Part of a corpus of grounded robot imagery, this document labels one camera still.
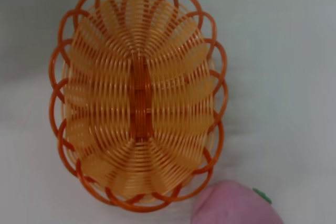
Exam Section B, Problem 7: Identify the orange woven plastic basket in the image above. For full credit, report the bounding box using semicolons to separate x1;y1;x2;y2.
49;0;228;212

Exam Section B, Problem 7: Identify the pink plush peach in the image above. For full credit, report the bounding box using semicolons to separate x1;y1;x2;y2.
190;179;287;224

